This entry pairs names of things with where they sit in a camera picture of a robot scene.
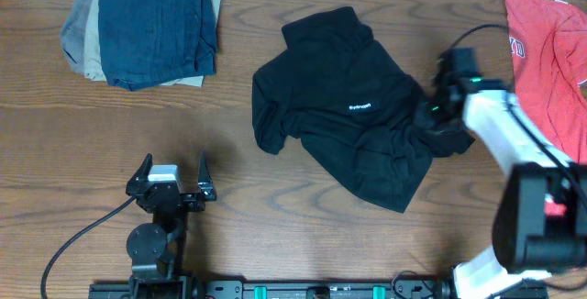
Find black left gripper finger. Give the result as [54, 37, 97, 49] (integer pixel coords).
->
[197, 152, 217, 201]
[126, 153, 153, 197]

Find black t-shirt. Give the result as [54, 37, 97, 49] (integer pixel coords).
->
[251, 6, 474, 213]

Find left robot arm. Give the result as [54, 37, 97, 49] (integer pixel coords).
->
[126, 154, 217, 298]

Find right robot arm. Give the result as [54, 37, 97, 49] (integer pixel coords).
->
[419, 72, 586, 298]

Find red t-shirt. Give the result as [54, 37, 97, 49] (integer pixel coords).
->
[504, 0, 586, 164]

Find navy folded trousers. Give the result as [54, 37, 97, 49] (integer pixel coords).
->
[97, 0, 218, 91]

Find grey folded trousers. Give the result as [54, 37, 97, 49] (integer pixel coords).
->
[60, 0, 93, 74]

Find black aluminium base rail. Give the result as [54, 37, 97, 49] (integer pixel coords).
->
[88, 278, 549, 299]

